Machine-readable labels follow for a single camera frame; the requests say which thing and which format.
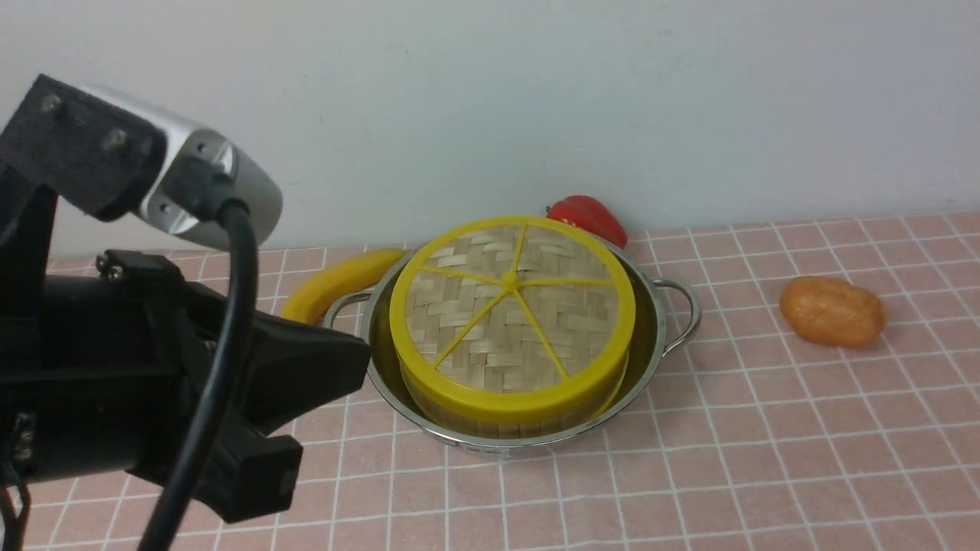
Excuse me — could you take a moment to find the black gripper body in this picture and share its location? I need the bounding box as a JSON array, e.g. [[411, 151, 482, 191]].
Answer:
[[2, 249, 227, 484]]

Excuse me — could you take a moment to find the red toy bell pepper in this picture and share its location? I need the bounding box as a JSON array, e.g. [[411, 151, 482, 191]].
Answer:
[[545, 194, 628, 249]]

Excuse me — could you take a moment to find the yellow woven steamer lid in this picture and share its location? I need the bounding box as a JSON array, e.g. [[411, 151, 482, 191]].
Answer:
[[388, 215, 637, 423]]

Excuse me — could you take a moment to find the yellow toy banana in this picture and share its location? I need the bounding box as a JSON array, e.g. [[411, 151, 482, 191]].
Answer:
[[279, 248, 407, 325]]

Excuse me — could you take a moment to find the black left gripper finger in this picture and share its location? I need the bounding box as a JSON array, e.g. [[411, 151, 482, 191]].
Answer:
[[245, 311, 371, 433]]

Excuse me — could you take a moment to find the black camera cable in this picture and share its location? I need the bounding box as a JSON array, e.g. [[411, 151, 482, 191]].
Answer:
[[138, 157, 260, 551]]

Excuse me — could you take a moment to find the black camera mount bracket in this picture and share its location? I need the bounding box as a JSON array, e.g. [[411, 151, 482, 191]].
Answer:
[[1, 74, 167, 268]]

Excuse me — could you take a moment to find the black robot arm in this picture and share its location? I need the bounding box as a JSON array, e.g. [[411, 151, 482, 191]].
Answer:
[[2, 249, 371, 523]]

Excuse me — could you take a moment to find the orange toy bread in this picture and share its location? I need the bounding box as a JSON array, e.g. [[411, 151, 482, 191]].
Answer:
[[779, 275, 887, 348]]

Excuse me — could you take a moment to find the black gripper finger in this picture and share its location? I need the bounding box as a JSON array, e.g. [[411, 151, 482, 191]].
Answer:
[[168, 416, 303, 523]]

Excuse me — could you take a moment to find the stainless steel pot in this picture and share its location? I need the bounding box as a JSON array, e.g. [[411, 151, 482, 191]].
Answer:
[[316, 250, 701, 458]]

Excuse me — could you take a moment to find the yellow bamboo steamer basket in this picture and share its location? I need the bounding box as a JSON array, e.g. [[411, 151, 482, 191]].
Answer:
[[397, 342, 630, 439]]

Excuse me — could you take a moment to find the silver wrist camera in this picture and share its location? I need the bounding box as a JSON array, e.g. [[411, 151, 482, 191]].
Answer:
[[83, 85, 283, 251]]

